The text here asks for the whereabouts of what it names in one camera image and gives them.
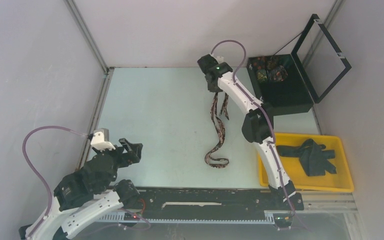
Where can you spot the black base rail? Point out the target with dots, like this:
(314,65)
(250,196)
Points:
(205,204)

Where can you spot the rolled dark tie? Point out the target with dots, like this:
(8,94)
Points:
(272,62)

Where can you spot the rolled colourful tie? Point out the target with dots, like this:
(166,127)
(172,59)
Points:
(277,74)

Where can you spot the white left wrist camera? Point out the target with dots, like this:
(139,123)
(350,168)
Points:
(99,140)

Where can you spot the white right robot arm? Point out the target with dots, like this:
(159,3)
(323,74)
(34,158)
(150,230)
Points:
(257,127)

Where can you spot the black framed box lid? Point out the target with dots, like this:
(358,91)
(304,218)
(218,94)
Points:
(319,60)

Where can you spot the floral rose pattern tie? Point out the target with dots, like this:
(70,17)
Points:
(221,162)

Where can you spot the yellow plastic tray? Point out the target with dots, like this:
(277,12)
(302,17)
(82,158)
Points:
(340,182)

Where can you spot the black storage box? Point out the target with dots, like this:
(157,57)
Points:
(287,97)

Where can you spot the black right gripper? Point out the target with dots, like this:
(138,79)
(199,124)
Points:
(214,89)

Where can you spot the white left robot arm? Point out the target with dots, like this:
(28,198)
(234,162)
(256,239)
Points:
(85,195)

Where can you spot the rolled patterned tie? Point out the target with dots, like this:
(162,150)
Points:
(262,76)

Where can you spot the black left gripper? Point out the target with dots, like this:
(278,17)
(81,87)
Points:
(134,149)

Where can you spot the dark green tie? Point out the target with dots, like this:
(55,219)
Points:
(314,158)

